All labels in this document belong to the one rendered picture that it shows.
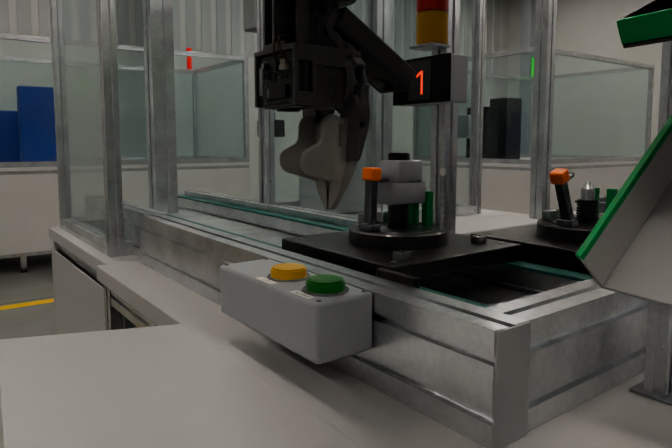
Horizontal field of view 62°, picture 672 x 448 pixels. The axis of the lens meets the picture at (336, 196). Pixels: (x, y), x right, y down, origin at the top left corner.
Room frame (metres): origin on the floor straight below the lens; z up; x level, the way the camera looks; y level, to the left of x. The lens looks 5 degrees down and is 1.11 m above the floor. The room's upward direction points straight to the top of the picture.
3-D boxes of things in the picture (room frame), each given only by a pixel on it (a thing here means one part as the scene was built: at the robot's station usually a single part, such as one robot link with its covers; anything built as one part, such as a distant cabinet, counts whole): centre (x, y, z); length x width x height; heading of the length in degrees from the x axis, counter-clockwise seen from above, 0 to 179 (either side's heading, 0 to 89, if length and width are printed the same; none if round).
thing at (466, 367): (0.80, 0.12, 0.91); 0.89 x 0.06 x 0.11; 37
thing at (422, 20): (0.89, -0.15, 1.29); 0.05 x 0.05 x 0.05
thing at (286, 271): (0.61, 0.05, 0.96); 0.04 x 0.04 x 0.02
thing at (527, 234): (0.83, -0.37, 1.01); 0.24 x 0.24 x 0.13; 37
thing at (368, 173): (0.76, -0.05, 1.04); 0.04 x 0.02 x 0.08; 127
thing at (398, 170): (0.79, -0.10, 1.06); 0.08 x 0.04 x 0.07; 127
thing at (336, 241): (0.78, -0.09, 0.96); 0.24 x 0.24 x 0.02; 37
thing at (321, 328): (0.61, 0.05, 0.93); 0.21 x 0.07 x 0.06; 37
